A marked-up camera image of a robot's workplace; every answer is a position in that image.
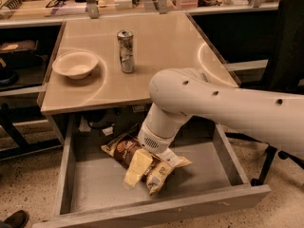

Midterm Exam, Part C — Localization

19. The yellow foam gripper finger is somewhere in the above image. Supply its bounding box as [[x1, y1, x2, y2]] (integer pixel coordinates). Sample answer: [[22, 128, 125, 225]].
[[123, 149, 153, 187]]

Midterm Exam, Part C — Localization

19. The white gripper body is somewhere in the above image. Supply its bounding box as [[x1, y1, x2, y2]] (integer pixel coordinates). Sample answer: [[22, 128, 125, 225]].
[[138, 123, 174, 154]]

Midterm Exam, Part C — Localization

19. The brown chip bag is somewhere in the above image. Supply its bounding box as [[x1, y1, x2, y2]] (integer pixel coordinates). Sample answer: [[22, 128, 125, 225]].
[[101, 131, 191, 195]]

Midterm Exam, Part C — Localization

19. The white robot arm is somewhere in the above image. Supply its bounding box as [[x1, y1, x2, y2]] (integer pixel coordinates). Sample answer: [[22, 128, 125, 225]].
[[138, 68, 304, 185]]

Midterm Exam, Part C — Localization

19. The grey open wooden drawer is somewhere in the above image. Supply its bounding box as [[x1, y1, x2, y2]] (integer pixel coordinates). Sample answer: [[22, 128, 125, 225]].
[[33, 116, 270, 228]]

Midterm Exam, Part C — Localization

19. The wooden cabinet counter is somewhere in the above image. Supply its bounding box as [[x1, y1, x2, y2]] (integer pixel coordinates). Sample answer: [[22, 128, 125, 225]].
[[36, 12, 242, 145]]

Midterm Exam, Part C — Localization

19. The white paper bowl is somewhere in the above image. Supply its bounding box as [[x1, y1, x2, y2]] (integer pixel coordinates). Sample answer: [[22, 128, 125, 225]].
[[52, 50, 99, 80]]

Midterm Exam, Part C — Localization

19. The silver drink can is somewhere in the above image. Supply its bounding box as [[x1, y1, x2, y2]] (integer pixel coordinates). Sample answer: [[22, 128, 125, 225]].
[[117, 29, 135, 73]]

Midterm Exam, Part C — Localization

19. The brown shoe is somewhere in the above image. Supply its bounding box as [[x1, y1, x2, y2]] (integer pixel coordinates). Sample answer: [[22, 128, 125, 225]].
[[0, 210, 29, 228]]

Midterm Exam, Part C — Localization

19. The black office chair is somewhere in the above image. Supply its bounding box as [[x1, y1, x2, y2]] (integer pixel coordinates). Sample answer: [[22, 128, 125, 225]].
[[224, 0, 304, 187]]

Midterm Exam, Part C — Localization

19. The black coil spring tool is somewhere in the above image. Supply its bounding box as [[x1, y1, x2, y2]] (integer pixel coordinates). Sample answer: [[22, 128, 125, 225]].
[[1, 0, 22, 12]]

